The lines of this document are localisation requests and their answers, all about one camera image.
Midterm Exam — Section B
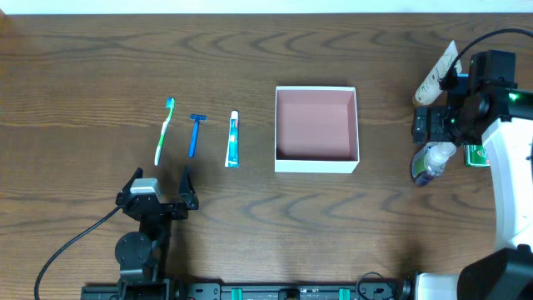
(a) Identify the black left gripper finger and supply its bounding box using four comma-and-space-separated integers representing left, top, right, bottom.
121, 167, 143, 195
178, 165, 198, 208

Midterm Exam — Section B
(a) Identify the green soap bar pack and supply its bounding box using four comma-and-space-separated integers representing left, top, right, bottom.
464, 144, 490, 168

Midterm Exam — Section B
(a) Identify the clear spray bottle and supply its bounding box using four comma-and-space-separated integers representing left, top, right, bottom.
411, 142, 456, 187

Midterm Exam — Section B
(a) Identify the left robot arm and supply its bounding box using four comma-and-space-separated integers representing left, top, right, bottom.
115, 167, 199, 299

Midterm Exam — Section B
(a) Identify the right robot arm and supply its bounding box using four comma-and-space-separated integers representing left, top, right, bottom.
411, 74, 532, 299

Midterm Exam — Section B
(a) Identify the cream lotion tube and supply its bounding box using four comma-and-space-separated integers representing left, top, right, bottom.
412, 41, 459, 107

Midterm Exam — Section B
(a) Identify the teal white toothpaste tube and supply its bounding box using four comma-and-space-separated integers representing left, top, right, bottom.
225, 110, 240, 168

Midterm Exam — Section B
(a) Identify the blue disposable razor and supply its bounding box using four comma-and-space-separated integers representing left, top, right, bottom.
188, 114, 207, 158

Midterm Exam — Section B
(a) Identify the green white toothbrush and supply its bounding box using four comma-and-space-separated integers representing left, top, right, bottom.
154, 97, 176, 166

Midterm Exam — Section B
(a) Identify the white box pink interior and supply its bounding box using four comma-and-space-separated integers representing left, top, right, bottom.
274, 86, 361, 174

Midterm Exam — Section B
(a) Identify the left black cable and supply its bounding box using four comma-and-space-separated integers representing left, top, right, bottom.
33, 204, 124, 300

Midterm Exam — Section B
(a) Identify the black cable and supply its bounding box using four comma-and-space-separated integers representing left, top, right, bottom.
439, 27, 533, 91
33, 204, 124, 300

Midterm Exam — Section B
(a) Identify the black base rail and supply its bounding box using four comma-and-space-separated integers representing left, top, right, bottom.
80, 272, 415, 300

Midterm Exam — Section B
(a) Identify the right black cable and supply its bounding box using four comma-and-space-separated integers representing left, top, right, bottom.
439, 27, 533, 91

